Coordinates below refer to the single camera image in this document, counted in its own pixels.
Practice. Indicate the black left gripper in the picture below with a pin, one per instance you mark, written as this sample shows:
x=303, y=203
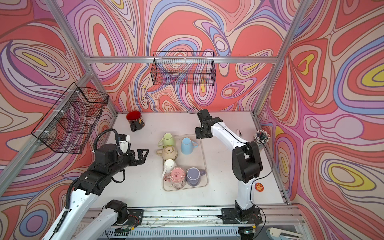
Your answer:
x=141, y=160

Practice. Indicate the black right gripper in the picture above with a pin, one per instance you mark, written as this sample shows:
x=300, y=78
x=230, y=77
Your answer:
x=199, y=135

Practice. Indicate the light blue mug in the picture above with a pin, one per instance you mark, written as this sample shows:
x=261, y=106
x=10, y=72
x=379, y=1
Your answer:
x=188, y=146

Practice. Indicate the black skull mug red inside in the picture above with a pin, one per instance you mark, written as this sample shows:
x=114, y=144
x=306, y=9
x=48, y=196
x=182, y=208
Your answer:
x=135, y=120

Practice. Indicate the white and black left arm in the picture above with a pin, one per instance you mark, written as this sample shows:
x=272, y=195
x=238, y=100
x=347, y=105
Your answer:
x=113, y=154

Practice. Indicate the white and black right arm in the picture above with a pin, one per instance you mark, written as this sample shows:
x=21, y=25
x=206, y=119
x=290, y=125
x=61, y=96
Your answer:
x=246, y=166

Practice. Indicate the white small mug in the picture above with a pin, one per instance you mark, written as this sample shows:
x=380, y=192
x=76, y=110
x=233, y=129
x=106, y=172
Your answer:
x=168, y=166

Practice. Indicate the cream speckled round mug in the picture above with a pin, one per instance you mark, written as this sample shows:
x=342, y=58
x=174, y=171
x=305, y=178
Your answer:
x=168, y=152

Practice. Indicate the light green mug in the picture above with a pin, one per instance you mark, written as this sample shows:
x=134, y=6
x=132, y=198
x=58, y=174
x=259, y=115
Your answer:
x=167, y=140

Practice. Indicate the pink patterned mug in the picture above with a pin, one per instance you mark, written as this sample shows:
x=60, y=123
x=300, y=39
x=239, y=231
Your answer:
x=176, y=178

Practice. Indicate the purple mug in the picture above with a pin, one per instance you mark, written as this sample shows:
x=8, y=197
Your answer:
x=193, y=176

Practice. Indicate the beige plastic tray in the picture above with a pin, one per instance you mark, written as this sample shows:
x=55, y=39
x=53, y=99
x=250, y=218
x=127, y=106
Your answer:
x=195, y=159

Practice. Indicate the small white pink object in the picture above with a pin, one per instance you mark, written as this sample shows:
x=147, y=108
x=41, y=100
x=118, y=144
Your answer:
x=239, y=133

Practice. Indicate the pen holder with pens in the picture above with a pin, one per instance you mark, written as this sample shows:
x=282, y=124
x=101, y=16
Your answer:
x=261, y=137

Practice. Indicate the red round sticker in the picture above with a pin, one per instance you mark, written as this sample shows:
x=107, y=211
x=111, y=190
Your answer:
x=259, y=187

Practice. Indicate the white device bottom right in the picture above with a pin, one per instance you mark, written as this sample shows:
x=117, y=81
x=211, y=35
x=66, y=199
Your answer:
x=279, y=234

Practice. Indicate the black wire basket back wall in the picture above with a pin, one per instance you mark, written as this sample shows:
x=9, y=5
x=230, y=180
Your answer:
x=183, y=68

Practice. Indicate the black wire basket wall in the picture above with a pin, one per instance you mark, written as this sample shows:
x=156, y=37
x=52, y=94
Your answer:
x=183, y=68
x=72, y=123

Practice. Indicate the black wire basket left wall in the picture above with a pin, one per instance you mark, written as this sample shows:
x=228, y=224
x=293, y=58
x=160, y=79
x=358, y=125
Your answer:
x=72, y=123

